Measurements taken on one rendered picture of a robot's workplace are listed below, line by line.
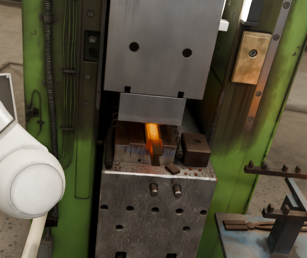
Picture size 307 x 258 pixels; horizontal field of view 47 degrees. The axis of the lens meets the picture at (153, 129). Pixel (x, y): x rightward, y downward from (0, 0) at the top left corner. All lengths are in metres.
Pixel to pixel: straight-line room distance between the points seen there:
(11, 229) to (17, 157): 1.76
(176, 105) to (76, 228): 0.76
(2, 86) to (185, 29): 0.52
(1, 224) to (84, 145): 1.09
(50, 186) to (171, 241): 0.91
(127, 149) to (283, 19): 0.64
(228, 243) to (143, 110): 0.55
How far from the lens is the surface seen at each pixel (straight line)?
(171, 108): 1.07
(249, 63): 1.20
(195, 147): 1.18
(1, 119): 0.53
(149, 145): 1.11
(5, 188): 0.48
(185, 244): 1.37
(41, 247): 1.59
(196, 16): 0.99
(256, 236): 1.36
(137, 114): 1.07
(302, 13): 1.25
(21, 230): 2.22
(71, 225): 1.56
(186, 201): 1.22
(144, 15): 0.97
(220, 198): 1.51
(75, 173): 1.38
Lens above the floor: 1.59
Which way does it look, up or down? 29 degrees down
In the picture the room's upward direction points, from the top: 9 degrees clockwise
